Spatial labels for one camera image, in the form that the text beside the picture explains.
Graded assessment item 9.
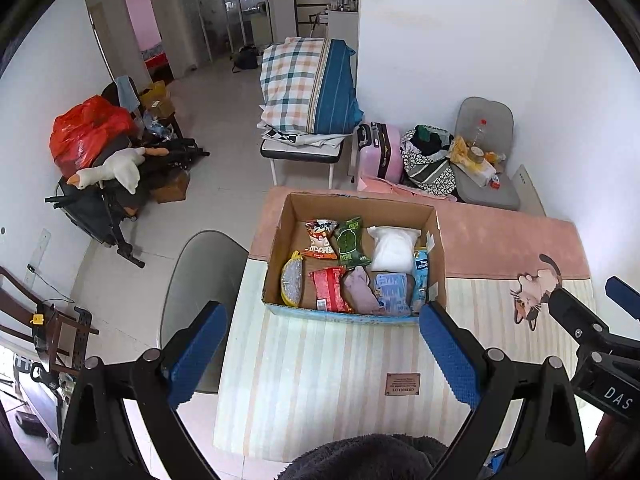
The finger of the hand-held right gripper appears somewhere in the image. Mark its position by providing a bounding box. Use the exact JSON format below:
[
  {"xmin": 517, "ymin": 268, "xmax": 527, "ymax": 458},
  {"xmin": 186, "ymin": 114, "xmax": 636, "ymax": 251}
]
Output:
[
  {"xmin": 547, "ymin": 287, "xmax": 640, "ymax": 352},
  {"xmin": 604, "ymin": 276, "xmax": 640, "ymax": 320}
]

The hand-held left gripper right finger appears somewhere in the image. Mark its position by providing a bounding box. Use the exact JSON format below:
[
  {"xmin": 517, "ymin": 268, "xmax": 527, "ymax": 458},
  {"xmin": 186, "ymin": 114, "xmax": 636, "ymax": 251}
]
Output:
[{"xmin": 418, "ymin": 302, "xmax": 587, "ymax": 480}]

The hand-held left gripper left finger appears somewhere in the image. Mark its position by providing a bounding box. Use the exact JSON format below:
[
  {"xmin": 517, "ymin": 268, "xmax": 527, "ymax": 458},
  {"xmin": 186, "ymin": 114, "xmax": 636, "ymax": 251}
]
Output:
[{"xmin": 59, "ymin": 301, "xmax": 228, "ymax": 480}]

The blue tissue pack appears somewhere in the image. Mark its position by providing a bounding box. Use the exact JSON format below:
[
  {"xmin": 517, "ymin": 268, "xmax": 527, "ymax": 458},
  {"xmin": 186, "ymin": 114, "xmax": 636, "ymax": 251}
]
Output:
[{"xmin": 372, "ymin": 272, "xmax": 415, "ymax": 317}]

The light blue tube packet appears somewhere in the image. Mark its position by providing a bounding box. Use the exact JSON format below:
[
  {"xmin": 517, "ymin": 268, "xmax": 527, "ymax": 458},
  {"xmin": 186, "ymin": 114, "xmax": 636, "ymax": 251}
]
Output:
[{"xmin": 411, "ymin": 247, "xmax": 431, "ymax": 315}]

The mauve snack packet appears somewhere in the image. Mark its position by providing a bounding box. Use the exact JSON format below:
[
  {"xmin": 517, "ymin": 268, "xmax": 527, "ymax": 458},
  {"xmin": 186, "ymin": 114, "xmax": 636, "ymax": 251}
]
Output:
[{"xmin": 341, "ymin": 266, "xmax": 387, "ymax": 316}]

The white plastic packet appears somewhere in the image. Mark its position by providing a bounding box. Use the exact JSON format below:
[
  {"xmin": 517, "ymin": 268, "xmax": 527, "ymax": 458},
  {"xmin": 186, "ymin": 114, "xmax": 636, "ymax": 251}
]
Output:
[{"xmin": 367, "ymin": 226, "xmax": 422, "ymax": 273}]

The yellow clear snack bag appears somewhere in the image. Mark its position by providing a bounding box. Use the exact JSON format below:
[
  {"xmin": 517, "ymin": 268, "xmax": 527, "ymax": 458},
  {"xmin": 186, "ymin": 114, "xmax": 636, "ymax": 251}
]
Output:
[{"xmin": 280, "ymin": 251, "xmax": 305, "ymax": 307}]

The red snack packet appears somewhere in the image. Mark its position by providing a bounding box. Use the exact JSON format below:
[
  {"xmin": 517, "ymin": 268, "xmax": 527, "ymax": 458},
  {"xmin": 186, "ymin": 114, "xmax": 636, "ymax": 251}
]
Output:
[{"xmin": 309, "ymin": 266, "xmax": 347, "ymax": 312}]

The green snack packet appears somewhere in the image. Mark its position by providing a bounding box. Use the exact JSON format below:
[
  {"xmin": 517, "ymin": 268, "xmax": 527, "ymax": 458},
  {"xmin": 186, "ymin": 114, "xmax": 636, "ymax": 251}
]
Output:
[{"xmin": 333, "ymin": 216, "xmax": 372, "ymax": 268}]

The orange snack packet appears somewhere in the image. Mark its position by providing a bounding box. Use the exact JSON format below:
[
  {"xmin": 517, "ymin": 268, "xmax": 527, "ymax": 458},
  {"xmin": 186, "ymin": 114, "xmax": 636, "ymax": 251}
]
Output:
[{"xmin": 304, "ymin": 219, "xmax": 340, "ymax": 260}]

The person's right forearm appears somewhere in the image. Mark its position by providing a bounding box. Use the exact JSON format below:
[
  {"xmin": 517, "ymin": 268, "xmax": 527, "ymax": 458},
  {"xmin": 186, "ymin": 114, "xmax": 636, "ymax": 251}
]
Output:
[{"xmin": 590, "ymin": 407, "xmax": 633, "ymax": 480}]

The grey plastic chair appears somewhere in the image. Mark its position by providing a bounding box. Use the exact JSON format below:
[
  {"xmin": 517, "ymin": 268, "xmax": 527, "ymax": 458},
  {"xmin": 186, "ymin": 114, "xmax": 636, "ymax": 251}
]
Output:
[{"xmin": 160, "ymin": 230, "xmax": 251, "ymax": 395}]

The white board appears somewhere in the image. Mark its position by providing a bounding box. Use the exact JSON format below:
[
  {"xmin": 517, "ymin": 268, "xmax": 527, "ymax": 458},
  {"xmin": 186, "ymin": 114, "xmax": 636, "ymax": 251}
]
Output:
[{"xmin": 512, "ymin": 164, "xmax": 546, "ymax": 218}]

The dark fuzzy garment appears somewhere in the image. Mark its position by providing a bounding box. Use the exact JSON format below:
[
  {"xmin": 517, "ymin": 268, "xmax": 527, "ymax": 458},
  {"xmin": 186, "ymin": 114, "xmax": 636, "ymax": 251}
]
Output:
[{"xmin": 277, "ymin": 434, "xmax": 448, "ymax": 480}]

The dark wooden chair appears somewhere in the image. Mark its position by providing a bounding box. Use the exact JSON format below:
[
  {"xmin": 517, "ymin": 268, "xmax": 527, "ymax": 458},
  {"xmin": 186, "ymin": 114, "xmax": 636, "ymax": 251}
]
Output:
[{"xmin": 0, "ymin": 265, "xmax": 101, "ymax": 376}]

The small brown cardboard box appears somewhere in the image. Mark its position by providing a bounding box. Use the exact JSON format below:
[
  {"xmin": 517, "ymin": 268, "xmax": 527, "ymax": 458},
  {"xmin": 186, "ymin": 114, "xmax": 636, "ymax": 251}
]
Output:
[{"xmin": 150, "ymin": 170, "xmax": 192, "ymax": 204}]

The white tissue pack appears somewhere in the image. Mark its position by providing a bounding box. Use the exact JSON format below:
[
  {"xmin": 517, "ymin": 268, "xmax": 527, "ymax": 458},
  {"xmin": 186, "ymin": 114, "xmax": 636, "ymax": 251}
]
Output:
[{"xmin": 457, "ymin": 157, "xmax": 496, "ymax": 188}]

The black stroller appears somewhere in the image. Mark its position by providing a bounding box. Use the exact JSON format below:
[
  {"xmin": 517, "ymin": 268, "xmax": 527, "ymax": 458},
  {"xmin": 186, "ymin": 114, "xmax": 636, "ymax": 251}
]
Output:
[{"xmin": 44, "ymin": 137, "xmax": 211, "ymax": 268}]

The pink cloth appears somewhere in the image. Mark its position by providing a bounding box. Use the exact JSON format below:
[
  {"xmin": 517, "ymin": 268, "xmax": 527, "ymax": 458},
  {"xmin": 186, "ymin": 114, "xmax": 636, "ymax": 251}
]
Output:
[{"xmin": 357, "ymin": 175, "xmax": 458, "ymax": 204}]

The patterned tote bag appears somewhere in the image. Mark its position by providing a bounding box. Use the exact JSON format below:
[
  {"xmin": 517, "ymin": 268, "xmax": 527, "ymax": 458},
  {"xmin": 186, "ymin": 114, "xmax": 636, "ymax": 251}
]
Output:
[{"xmin": 400, "ymin": 125, "xmax": 458, "ymax": 198}]

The small yellow plastic bag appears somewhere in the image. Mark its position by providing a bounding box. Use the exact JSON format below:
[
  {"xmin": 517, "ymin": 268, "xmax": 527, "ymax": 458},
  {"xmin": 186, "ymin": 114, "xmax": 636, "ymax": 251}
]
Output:
[{"xmin": 448, "ymin": 136, "xmax": 471, "ymax": 163}]

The white goose plush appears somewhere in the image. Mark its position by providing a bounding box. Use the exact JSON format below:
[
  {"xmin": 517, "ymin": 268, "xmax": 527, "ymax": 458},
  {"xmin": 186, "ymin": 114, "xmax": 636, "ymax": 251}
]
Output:
[{"xmin": 68, "ymin": 146, "xmax": 168, "ymax": 195}]

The pink suitcase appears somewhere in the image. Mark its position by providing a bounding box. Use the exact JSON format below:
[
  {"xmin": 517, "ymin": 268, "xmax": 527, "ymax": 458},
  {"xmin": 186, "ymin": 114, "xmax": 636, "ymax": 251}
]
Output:
[{"xmin": 356, "ymin": 121, "xmax": 403, "ymax": 181}]

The grey cushioned chair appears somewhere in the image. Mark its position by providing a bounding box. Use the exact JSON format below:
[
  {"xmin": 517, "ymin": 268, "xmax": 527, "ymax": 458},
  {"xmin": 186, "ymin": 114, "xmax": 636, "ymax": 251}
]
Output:
[{"xmin": 455, "ymin": 96, "xmax": 521, "ymax": 211}]

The red plastic bag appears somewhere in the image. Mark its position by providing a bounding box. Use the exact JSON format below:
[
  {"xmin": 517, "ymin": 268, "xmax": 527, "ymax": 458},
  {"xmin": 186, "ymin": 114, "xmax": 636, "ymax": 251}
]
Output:
[{"xmin": 49, "ymin": 95, "xmax": 138, "ymax": 178}]

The yellow paper bag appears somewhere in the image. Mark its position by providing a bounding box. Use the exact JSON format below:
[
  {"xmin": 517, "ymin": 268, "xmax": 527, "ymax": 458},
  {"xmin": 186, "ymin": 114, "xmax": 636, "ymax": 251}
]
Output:
[{"xmin": 139, "ymin": 81, "xmax": 176, "ymax": 116}]

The light blue towel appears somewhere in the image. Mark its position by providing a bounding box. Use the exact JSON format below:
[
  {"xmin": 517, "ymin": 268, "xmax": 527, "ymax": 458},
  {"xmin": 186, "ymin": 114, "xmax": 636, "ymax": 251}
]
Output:
[{"xmin": 116, "ymin": 76, "xmax": 141, "ymax": 111}]

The plaid folded bedding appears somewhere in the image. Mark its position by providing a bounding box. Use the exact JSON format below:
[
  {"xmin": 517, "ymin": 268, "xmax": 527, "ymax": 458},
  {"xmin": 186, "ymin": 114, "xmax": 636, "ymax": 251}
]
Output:
[{"xmin": 257, "ymin": 37, "xmax": 364, "ymax": 138}]

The black floor bag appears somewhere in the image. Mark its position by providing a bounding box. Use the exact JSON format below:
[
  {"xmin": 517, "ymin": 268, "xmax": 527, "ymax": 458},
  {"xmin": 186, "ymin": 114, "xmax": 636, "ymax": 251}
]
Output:
[{"xmin": 231, "ymin": 45, "xmax": 261, "ymax": 73}]

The glass sliding door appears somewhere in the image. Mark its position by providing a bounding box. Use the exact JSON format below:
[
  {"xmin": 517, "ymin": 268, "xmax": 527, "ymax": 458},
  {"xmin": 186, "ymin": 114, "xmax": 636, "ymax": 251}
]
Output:
[{"xmin": 175, "ymin": 0, "xmax": 273, "ymax": 68}]

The white cabinet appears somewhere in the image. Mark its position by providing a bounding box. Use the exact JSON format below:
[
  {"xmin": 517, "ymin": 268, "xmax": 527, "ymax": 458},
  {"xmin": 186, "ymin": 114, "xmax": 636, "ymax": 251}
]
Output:
[{"xmin": 327, "ymin": 0, "xmax": 361, "ymax": 43}]

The white metal-frame bench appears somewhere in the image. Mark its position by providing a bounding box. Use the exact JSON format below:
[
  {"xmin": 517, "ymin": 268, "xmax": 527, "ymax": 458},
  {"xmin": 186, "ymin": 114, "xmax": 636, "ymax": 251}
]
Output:
[{"xmin": 260, "ymin": 132, "xmax": 346, "ymax": 186}]

